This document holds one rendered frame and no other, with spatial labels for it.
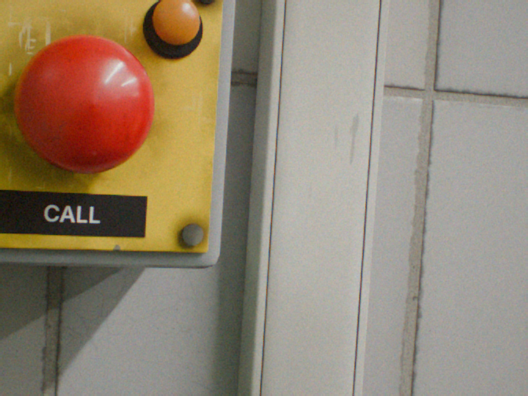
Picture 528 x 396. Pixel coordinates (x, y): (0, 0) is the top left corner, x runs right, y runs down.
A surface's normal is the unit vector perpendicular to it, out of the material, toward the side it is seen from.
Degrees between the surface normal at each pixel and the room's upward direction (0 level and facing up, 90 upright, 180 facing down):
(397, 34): 90
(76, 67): 84
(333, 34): 90
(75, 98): 88
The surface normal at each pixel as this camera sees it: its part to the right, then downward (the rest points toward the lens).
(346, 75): 0.33, 0.07
